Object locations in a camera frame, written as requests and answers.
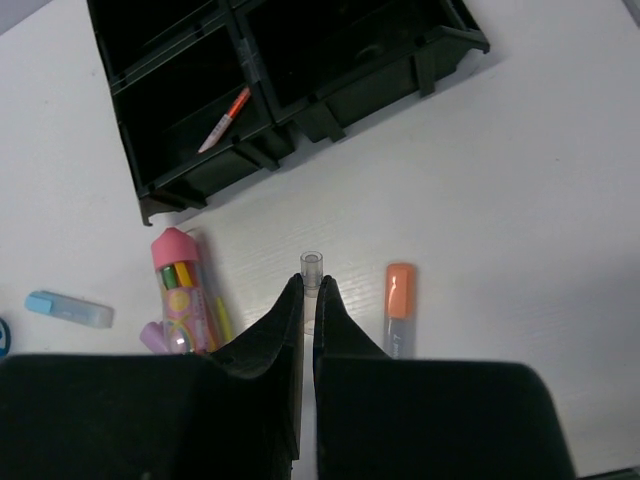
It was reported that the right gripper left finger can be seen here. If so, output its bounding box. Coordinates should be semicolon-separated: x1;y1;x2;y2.
1;276;304;479

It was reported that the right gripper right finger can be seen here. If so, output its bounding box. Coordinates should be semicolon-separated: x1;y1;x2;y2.
312;274;579;480

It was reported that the yellow slim highlighter pen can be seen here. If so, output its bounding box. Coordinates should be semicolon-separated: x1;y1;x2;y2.
215;296;233;344

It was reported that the orange slim highlighter pen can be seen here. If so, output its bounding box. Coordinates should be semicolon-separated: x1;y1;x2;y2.
197;86;251;154

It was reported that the purple highlighter marker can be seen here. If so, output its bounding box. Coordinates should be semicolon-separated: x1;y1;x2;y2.
139;322;169;355

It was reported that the pink capped crayon tube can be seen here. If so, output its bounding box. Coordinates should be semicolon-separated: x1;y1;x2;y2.
151;227;219;354

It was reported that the blue highlighter marker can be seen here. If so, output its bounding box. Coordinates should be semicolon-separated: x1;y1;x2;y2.
24;291;114;329

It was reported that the blue tape roll rear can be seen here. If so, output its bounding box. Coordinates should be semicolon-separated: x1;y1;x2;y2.
0;319;11;358

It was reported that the black compartment organizer tray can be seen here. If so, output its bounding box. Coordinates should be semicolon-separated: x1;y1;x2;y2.
88;1;490;221

